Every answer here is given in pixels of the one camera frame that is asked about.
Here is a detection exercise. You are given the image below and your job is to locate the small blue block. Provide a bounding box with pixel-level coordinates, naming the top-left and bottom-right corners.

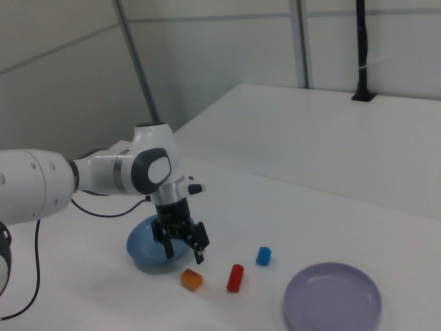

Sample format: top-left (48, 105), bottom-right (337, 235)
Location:
top-left (255, 245), bottom-right (273, 267)

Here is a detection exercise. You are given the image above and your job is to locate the blue plate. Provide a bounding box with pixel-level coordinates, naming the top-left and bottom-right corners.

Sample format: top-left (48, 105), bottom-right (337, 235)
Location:
top-left (125, 213), bottom-right (196, 268)

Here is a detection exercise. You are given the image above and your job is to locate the slanted grey partition post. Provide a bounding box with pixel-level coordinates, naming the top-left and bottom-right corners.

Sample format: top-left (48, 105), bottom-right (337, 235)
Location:
top-left (112, 0), bottom-right (165, 124)

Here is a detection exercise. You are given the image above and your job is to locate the upright grey partition post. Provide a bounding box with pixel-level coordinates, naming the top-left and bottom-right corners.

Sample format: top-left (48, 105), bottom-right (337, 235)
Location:
top-left (288, 0), bottom-right (315, 90)

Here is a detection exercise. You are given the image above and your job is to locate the orange rectangular block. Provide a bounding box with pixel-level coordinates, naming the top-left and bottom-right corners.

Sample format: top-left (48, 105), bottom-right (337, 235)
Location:
top-left (181, 268), bottom-right (204, 292)

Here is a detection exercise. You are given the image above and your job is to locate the purple plate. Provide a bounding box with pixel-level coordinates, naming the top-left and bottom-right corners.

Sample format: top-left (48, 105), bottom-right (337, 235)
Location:
top-left (283, 262), bottom-right (382, 331)

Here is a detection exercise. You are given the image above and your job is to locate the black pole with base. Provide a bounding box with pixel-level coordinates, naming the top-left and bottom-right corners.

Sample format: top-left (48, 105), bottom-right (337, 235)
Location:
top-left (351, 0), bottom-right (376, 103)

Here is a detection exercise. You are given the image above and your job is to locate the red cylinder block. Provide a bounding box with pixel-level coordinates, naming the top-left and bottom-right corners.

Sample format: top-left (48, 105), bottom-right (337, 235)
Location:
top-left (226, 263), bottom-right (245, 293)

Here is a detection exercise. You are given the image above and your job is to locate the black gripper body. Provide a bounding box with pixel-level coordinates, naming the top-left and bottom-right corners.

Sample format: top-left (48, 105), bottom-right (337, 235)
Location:
top-left (154, 198), bottom-right (194, 239)

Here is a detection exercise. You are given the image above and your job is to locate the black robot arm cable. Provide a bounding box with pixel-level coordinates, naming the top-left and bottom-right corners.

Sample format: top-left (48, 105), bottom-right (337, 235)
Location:
top-left (0, 194), bottom-right (152, 321)

